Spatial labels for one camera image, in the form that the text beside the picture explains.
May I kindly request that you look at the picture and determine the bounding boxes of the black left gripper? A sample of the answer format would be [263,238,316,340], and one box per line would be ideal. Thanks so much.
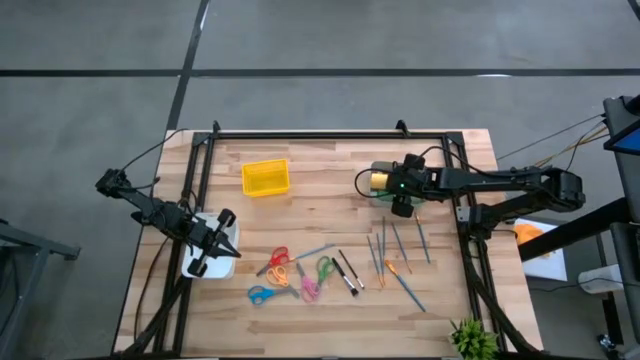
[185,208,243,279]

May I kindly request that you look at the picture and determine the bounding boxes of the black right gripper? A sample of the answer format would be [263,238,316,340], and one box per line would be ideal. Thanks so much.
[384,153,434,219]

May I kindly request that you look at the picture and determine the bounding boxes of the red-handled scissors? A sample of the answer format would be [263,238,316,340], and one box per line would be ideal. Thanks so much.
[255,245,291,278]

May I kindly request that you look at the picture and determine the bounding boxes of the thin blue paintbrush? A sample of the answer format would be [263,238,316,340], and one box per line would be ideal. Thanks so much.
[366,234,385,289]
[381,214,388,289]
[375,232,385,289]
[390,222,414,275]
[413,211,432,265]

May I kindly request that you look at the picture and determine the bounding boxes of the black marker pen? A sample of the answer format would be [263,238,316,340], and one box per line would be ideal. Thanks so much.
[338,248,366,290]

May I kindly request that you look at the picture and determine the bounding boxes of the green-handled scissors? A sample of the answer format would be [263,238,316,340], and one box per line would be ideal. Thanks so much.
[315,255,337,289]

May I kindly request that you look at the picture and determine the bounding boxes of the black makeup brush silver ferrule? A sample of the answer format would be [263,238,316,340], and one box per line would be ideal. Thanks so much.
[331,257,360,298]

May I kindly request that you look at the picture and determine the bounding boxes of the white plastic bin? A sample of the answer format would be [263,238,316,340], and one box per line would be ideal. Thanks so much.
[180,212,241,280]

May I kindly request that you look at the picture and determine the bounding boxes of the yellow plastic basket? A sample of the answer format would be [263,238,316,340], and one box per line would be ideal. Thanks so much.
[241,158,291,198]

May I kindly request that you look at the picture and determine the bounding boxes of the orange object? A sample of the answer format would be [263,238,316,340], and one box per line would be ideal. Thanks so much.
[514,223,552,260]

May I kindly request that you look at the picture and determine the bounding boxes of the white box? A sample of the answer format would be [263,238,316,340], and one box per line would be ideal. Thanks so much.
[513,217,570,283]

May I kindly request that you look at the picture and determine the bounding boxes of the green plant white pot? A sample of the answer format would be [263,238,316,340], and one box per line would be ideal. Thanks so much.
[448,317,500,360]

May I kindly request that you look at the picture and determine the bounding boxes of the grey metal stand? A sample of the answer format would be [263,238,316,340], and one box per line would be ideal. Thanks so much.
[0,218,82,360]

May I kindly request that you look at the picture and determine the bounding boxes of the black desk stand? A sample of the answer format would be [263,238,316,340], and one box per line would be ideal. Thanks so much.
[518,94,640,360]

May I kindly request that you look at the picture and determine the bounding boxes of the white device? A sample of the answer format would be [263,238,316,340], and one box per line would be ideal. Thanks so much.
[578,263,625,295]

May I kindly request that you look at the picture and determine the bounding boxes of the monitor with blue screen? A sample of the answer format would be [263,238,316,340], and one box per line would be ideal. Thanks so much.
[602,94,640,156]

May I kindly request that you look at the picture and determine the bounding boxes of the blue-handled scissors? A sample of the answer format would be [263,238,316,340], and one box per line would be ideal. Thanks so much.
[247,284,296,306]

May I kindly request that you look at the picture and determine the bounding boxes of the orange-handled scissors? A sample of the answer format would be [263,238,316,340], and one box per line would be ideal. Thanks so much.
[264,264,301,300]

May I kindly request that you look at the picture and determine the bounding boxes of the black aluminium frame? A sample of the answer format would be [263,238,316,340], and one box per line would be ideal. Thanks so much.
[117,119,546,360]

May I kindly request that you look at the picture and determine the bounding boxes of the pink-handled scissors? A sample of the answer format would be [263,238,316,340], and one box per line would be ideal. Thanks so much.
[295,262,322,305]

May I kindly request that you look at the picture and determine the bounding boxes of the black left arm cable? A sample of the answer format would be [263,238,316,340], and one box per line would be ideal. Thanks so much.
[119,127,190,174]

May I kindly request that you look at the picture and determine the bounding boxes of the yellow cable bundle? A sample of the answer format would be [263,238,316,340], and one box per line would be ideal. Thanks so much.
[494,113,610,171]

